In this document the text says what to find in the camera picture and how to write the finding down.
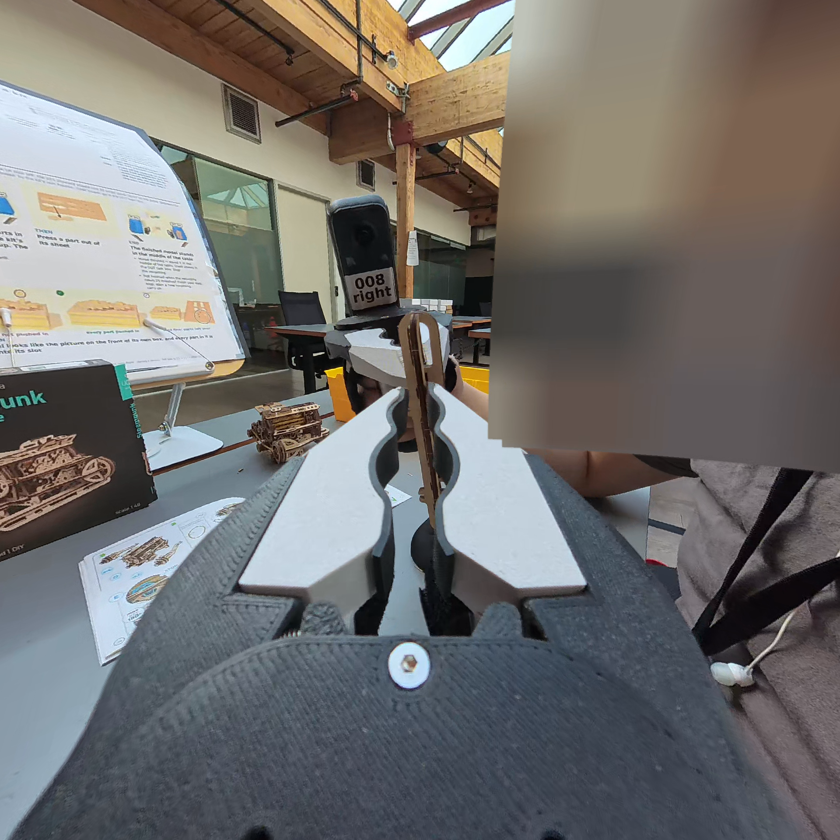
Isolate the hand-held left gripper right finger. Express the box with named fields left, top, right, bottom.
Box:
left=427, top=384, right=588, bottom=618

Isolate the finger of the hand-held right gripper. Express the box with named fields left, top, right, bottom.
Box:
left=427, top=323, right=454, bottom=388
left=346, top=327, right=406, bottom=396

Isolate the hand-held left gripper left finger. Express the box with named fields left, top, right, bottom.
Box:
left=238, top=386, right=408, bottom=634

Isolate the wooden slotted bar assembly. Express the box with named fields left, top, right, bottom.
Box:
left=398, top=311, right=445, bottom=530

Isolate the assembled wooden model vehicle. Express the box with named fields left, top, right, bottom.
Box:
left=247, top=402, right=330, bottom=465

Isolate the black model kit box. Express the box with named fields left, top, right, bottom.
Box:
left=0, top=360, right=158, bottom=563

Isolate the person's right hand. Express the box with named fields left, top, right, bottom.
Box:
left=449, top=375, right=492, bottom=424

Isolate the yellow plastic bin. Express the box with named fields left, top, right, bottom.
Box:
left=325, top=364, right=490, bottom=423

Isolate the wooden top office desk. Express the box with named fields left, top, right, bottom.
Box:
left=271, top=322, right=350, bottom=395

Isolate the black quilted rest pad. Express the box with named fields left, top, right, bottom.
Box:
left=410, top=520, right=455, bottom=573

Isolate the black office chair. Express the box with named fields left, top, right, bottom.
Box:
left=277, top=290, right=330, bottom=392

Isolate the illustrated instruction booklet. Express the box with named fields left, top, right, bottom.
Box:
left=79, top=486, right=413, bottom=667

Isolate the printed instruction sheet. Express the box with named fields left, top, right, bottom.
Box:
left=0, top=82, right=247, bottom=368

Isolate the person's grey top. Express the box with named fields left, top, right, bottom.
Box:
left=676, top=459, right=840, bottom=840

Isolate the wooden support post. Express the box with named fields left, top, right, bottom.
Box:
left=394, top=141, right=418, bottom=299

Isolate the large wall vent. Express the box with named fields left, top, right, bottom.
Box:
left=222, top=84, right=262, bottom=144

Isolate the black strap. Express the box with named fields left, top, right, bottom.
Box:
left=692, top=467, right=840, bottom=657

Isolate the white earphone with cable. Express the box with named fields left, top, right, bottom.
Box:
left=710, top=607, right=799, bottom=687

